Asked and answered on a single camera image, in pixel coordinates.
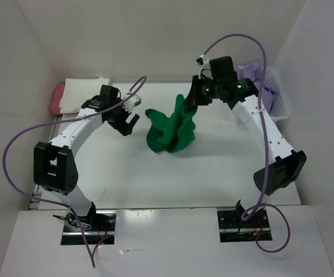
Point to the cream white t shirt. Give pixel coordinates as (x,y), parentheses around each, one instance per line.
(77,91)

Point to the white plastic basket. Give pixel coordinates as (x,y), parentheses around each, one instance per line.
(281,109)

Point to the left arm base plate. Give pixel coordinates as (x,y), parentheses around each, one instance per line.
(100,232)

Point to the green t shirt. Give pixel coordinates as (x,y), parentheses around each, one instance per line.
(172,133)

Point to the purple t shirt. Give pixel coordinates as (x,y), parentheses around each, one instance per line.
(270,91)

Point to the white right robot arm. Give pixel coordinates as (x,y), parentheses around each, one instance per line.
(217,79)

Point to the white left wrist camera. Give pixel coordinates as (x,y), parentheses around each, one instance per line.
(131,103)

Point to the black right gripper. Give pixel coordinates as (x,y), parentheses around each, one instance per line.
(193,98)

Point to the red t shirt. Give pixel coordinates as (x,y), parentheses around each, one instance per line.
(54,107)

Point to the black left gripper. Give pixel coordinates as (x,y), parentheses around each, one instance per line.
(123,127)

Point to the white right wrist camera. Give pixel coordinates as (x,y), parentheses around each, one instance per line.
(203,62)

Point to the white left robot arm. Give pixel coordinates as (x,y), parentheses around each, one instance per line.
(54,162)

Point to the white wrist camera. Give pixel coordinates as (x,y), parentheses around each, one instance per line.
(203,62)
(131,103)

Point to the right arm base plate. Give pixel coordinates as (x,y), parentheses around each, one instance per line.
(233,229)

